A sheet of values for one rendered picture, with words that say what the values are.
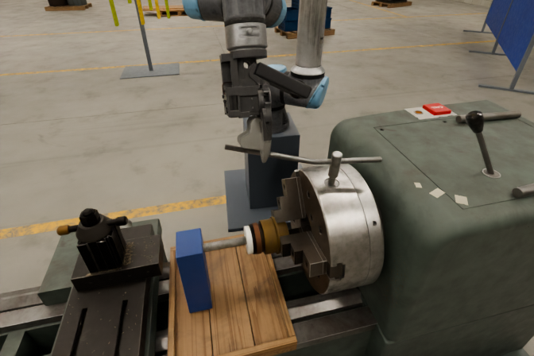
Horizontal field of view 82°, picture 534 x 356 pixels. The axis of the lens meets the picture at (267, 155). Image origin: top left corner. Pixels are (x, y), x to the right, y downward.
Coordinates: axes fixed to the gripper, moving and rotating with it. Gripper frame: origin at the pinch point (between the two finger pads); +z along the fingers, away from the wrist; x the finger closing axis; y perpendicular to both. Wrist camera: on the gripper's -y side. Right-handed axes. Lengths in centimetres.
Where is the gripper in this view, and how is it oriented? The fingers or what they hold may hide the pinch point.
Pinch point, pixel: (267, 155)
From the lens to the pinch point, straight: 61.9
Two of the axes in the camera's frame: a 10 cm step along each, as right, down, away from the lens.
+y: -9.7, 1.2, -2.0
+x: 2.3, 2.0, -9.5
